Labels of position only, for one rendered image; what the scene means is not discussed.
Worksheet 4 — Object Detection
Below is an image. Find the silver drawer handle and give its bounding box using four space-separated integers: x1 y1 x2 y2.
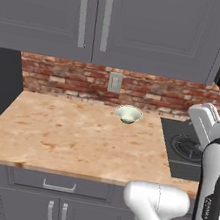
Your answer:
41 177 78 194

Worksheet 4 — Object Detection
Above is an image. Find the grey wall socket plate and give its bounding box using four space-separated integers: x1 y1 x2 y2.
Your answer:
106 71 125 95

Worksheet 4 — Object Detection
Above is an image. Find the silver wall cupboard handle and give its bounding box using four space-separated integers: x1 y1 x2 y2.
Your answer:
71 0 93 50
96 0 116 54

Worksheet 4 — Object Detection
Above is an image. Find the grey drawer front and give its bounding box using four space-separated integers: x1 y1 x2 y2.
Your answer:
10 166 115 204

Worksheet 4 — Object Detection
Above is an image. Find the pale green bowl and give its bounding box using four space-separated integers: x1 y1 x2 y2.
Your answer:
112 102 145 127

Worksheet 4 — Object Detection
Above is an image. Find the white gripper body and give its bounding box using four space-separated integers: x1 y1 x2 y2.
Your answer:
181 99 220 153

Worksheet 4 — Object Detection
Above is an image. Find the silver base cupboard handle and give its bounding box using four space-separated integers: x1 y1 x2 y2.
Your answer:
59 202 71 220
45 199 58 220

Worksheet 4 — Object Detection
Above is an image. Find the black hob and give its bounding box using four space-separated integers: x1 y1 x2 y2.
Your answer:
151 117 213 183

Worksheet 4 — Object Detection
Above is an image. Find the wide grey wall cupboard door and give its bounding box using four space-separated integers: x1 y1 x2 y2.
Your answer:
86 0 220 88

